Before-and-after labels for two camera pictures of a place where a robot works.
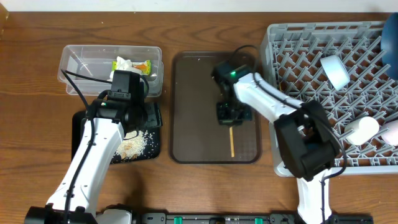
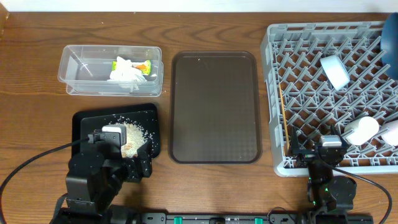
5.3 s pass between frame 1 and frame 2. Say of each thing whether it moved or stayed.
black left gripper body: moved
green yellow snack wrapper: stayed
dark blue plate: stayed
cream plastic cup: stayed
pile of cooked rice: stayed
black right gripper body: moved
